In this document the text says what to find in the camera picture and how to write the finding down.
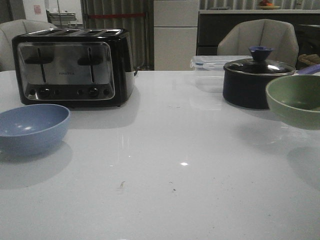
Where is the blue bowl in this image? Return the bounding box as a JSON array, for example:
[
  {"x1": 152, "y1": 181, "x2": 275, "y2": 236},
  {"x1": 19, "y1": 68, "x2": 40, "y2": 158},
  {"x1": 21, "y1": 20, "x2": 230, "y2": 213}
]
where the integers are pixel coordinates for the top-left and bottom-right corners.
[{"x1": 0, "y1": 103, "x2": 71, "y2": 157}]

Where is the green bowl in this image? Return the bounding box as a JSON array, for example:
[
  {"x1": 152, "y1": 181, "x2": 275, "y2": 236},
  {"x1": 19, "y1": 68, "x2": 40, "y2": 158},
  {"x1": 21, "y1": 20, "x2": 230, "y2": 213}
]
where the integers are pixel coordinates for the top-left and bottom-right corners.
[{"x1": 265, "y1": 74, "x2": 320, "y2": 130}]

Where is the clear plastic food container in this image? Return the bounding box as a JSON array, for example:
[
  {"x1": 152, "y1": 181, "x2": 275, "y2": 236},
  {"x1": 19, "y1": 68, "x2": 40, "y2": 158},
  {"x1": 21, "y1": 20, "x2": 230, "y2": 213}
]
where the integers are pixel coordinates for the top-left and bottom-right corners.
[{"x1": 190, "y1": 55, "x2": 251, "y2": 93}]

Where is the dark blue saucepan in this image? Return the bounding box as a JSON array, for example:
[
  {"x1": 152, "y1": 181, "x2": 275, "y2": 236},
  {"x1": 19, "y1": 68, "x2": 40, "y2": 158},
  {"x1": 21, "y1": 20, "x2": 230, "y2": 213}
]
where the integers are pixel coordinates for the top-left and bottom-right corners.
[{"x1": 222, "y1": 63, "x2": 320, "y2": 110}]

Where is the black and steel toaster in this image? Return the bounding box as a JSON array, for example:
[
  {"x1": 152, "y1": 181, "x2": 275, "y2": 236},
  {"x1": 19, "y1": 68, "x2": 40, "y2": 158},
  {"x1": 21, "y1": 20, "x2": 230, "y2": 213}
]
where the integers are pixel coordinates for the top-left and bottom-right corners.
[{"x1": 12, "y1": 28, "x2": 135, "y2": 108}]

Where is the white cabinet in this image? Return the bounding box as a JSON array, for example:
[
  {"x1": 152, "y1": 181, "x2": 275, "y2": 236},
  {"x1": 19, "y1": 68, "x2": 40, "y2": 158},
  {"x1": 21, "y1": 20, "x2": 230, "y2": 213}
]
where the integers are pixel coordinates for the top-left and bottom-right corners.
[{"x1": 153, "y1": 0, "x2": 200, "y2": 71}]

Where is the dark sideboard counter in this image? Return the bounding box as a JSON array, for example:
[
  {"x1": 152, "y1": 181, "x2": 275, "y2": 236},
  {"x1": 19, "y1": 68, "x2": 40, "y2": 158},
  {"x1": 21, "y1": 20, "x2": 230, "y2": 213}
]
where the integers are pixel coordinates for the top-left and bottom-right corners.
[{"x1": 196, "y1": 9, "x2": 320, "y2": 55}]

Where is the beige chair right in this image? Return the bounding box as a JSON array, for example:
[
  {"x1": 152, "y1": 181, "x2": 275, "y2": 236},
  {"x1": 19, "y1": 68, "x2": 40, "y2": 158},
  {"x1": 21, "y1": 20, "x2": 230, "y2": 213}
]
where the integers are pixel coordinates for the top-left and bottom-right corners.
[{"x1": 217, "y1": 19, "x2": 299, "y2": 66}]

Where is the beige chair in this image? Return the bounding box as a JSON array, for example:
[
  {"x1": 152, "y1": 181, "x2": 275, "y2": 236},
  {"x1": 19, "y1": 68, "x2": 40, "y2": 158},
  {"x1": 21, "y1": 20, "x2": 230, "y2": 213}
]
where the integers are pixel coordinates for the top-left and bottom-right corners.
[
  {"x1": 0, "y1": 19, "x2": 57, "y2": 72},
  {"x1": 217, "y1": 19, "x2": 299, "y2": 66}
]

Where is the glass pot lid blue knob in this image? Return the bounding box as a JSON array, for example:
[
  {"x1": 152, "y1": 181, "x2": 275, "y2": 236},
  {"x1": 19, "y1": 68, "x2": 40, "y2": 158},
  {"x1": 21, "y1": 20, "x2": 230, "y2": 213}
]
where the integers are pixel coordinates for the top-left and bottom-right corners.
[{"x1": 223, "y1": 46, "x2": 296, "y2": 76}]

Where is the fruit bowl on counter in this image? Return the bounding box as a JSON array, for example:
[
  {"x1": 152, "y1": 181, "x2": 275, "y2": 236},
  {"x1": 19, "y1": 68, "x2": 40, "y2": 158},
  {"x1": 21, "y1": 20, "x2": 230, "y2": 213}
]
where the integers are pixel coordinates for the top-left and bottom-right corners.
[{"x1": 257, "y1": 0, "x2": 280, "y2": 10}]

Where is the beige chair left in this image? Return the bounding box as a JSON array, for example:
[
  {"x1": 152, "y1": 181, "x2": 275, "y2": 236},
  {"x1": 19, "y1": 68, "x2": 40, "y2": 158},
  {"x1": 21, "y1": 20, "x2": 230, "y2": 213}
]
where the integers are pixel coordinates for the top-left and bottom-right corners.
[{"x1": 0, "y1": 19, "x2": 57, "y2": 72}]

